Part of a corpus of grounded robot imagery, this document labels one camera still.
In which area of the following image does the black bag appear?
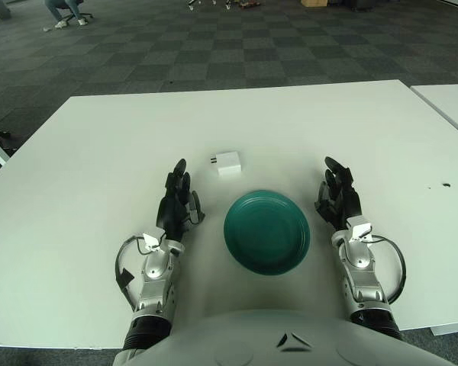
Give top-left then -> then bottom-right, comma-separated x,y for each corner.
0,130 -> 23,157

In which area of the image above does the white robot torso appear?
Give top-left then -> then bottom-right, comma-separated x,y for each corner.
112,308 -> 419,366

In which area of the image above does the seated person in jeans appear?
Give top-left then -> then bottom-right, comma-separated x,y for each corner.
44,0 -> 89,28

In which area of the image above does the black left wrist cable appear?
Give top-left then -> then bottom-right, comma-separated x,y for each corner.
114,234 -> 165,306

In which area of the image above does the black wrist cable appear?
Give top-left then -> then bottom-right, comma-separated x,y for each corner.
114,234 -> 165,306
366,235 -> 408,305

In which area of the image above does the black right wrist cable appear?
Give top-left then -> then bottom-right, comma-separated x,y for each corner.
366,235 -> 408,305

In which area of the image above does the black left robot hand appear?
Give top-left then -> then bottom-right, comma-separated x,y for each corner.
155,158 -> 207,242

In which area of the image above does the black office chair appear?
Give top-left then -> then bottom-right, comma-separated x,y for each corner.
59,0 -> 94,24

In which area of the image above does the white charger block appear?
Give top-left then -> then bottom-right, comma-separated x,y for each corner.
208,151 -> 244,178

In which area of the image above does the green round plate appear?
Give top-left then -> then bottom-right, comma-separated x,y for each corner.
223,189 -> 312,277

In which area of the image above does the adjacent white table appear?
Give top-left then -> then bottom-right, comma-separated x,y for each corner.
410,82 -> 458,144

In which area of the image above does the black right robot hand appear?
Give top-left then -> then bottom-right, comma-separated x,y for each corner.
314,156 -> 364,232

